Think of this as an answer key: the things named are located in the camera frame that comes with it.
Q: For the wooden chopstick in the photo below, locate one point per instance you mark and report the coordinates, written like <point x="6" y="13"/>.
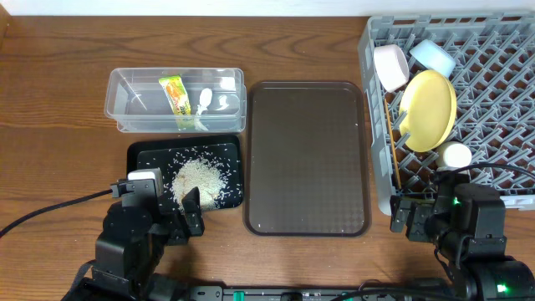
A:
<point x="392" y="146"/>

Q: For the white tissue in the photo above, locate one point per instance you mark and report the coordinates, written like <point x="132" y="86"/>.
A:
<point x="204" y="101"/>

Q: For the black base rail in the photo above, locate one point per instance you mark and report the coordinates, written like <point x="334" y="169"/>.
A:
<point x="223" y="292"/>

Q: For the rice food waste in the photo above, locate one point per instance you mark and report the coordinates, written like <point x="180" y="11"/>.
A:
<point x="213" y="169"/>

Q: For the black tray bin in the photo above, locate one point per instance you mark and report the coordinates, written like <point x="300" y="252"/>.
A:
<point x="150" y="154"/>

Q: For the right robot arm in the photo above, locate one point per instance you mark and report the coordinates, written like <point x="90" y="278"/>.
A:
<point x="465" y="223"/>

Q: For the white cup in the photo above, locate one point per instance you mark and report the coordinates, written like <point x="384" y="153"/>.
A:
<point x="453" y="154"/>

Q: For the green snack wrapper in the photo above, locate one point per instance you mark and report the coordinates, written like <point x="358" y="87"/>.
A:
<point x="178" y="99"/>

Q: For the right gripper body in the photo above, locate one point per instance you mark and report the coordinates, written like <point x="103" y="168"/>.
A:
<point x="416" y="219"/>

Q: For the blue bowl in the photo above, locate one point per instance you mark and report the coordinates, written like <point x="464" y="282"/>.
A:
<point x="432" y="56"/>

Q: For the grey dishwasher rack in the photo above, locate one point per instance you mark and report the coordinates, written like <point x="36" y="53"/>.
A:
<point x="494" y="83"/>

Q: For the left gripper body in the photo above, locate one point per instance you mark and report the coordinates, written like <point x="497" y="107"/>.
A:
<point x="175" y="221"/>

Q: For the yellow plate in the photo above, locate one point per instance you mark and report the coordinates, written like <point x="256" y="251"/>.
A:
<point x="429" y="104"/>

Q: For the clear plastic bin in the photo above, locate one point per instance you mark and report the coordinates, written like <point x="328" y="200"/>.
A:
<point x="137" y="102"/>

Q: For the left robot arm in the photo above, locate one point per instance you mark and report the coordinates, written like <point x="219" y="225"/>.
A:
<point x="131" y="245"/>

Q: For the brown serving tray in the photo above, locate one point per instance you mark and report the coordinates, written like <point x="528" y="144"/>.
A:
<point x="307" y="170"/>

